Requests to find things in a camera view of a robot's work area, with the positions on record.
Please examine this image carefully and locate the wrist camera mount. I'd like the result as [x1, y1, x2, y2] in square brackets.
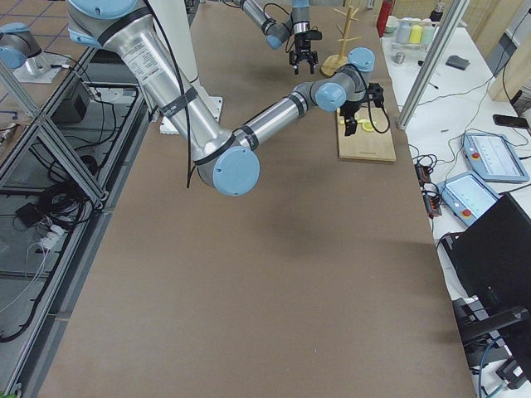
[305, 29, 323, 41]
[368, 82, 385, 109]

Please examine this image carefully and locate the teach pendant tablet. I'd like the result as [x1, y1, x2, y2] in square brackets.
[437, 171, 500, 226]
[463, 133, 530, 183]

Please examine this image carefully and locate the grey cup on tray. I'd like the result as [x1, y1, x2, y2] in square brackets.
[396, 21, 412, 44]

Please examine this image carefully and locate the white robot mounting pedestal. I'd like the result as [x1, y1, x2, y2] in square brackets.
[146, 0, 222, 121]

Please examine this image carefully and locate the far teach pendant tablet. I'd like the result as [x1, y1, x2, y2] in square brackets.
[463, 133, 530, 183]

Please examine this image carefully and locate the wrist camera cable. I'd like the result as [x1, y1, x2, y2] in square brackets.
[364, 93, 392, 134]

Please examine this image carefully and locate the lemon slice beside knife blade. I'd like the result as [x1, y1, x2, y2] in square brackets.
[358, 120, 375, 132]

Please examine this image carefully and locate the wooden cup storage rack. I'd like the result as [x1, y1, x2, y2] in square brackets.
[320, 6, 360, 76]

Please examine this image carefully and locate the red cylinder bottle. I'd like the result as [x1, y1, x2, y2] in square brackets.
[376, 0, 393, 37]

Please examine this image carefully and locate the light blue cup on tray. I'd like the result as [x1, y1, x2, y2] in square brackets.
[420, 25, 436, 46]

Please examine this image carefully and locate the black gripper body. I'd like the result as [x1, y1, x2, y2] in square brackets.
[339, 101, 362, 124]
[292, 32, 312, 62]

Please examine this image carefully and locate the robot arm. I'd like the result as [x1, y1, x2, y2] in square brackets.
[67, 1, 375, 196]
[224, 0, 323, 75]

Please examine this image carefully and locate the yellow cup on tray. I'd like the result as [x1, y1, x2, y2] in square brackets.
[408, 25, 422, 45]

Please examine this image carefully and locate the near teach pendant tablet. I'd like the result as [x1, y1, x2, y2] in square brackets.
[437, 171, 500, 226]

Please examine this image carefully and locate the aluminium frame post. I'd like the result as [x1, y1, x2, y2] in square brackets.
[397, 0, 470, 130]

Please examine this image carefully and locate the black smartphone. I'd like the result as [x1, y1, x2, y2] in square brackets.
[493, 114, 529, 129]

